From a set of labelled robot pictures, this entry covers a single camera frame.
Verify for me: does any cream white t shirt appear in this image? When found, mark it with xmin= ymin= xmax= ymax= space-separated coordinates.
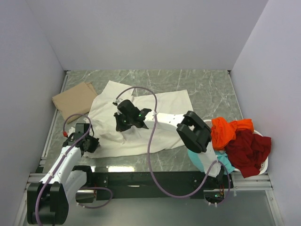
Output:
xmin=84 ymin=81 xmax=193 ymax=159

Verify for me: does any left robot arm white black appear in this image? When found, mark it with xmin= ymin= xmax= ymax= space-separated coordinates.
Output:
xmin=27 ymin=123 xmax=99 ymax=226

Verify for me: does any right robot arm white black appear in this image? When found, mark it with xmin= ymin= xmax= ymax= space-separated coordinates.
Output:
xmin=113 ymin=99 xmax=225 ymax=188

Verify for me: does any folded tan t shirt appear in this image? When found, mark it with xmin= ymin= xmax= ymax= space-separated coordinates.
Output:
xmin=52 ymin=82 xmax=97 ymax=120

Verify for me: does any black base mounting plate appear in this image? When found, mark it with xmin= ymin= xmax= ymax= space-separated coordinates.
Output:
xmin=76 ymin=171 xmax=205 ymax=203

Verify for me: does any orange t shirt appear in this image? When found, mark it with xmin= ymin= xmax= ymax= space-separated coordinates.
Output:
xmin=211 ymin=117 xmax=254 ymax=151

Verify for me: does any teal t shirt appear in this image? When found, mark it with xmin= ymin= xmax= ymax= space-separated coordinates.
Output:
xmin=188 ymin=150 xmax=236 ymax=173

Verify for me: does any dark red t shirt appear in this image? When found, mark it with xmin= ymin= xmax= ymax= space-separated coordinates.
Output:
xmin=225 ymin=129 xmax=272 ymax=178

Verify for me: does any white perforated laundry basket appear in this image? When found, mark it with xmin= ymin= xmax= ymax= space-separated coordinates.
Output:
xmin=205 ymin=120 xmax=269 ymax=175

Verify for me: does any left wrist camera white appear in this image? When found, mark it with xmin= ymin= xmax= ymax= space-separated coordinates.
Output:
xmin=63 ymin=126 xmax=75 ymax=137

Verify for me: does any aluminium frame rail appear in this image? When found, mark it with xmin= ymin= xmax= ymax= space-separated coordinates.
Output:
xmin=14 ymin=70 xmax=285 ymax=226

